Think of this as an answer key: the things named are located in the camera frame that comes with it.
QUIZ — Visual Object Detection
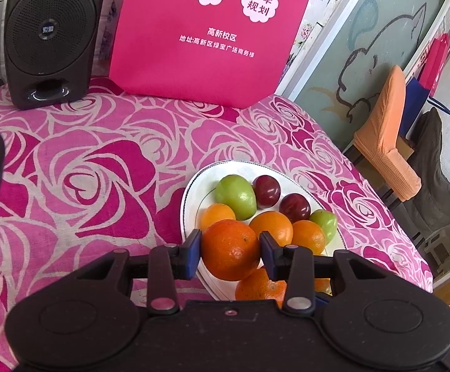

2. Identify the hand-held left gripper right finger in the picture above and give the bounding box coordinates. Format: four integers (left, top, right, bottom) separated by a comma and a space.
259, 231, 388, 316

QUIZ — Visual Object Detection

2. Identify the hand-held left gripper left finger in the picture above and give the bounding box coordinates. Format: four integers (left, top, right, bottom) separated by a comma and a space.
76, 228, 203, 316

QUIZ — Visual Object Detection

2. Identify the round orange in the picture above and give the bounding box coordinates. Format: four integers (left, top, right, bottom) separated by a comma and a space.
248, 210, 294, 248

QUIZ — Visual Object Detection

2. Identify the tangerine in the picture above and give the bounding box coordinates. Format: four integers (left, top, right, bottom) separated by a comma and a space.
235, 267, 289, 302

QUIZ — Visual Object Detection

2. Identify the deep orange orange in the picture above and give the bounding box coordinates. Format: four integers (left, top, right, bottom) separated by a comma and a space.
202, 219, 261, 282

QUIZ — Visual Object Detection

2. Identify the yellow orange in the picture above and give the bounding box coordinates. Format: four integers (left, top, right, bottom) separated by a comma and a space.
292, 219, 327, 255

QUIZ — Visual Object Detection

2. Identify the small orange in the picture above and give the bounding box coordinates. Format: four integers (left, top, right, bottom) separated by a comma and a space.
201, 203, 236, 233

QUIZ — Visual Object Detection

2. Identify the dark red plum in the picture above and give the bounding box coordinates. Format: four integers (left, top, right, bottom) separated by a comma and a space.
279, 193, 311, 222
252, 175, 282, 209

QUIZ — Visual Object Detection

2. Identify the white plate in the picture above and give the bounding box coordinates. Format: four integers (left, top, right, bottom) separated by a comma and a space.
179, 160, 346, 301

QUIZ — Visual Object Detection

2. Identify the large green fruit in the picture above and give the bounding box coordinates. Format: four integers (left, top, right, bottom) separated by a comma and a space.
214, 174, 257, 220

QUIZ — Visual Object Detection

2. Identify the small green fruit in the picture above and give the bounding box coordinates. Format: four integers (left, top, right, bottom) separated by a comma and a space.
309, 209, 339, 246

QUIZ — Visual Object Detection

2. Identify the pink rose tablecloth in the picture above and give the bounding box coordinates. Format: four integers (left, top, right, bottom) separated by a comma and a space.
0, 77, 435, 357

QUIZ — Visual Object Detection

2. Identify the orange covered chair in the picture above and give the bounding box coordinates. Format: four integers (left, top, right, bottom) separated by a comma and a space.
353, 64, 422, 202

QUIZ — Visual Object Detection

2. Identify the magenta tote bag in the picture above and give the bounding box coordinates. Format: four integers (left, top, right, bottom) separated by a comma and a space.
109, 0, 320, 109

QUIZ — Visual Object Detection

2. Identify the dark grey covered chair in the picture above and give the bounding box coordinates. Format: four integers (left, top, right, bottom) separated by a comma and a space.
407, 106, 450, 241

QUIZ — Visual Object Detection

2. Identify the blue paper bag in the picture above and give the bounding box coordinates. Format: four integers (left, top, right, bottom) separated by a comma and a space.
399, 77, 450, 140

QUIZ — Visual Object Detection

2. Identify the glass door with cartoon drawing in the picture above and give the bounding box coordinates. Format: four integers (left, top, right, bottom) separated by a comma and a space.
287, 0, 450, 152

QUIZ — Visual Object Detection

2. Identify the black speaker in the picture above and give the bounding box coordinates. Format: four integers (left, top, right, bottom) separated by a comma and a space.
3, 0, 110, 111

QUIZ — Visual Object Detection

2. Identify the pink paper bag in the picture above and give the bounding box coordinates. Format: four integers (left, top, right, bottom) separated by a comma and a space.
417, 33, 450, 97

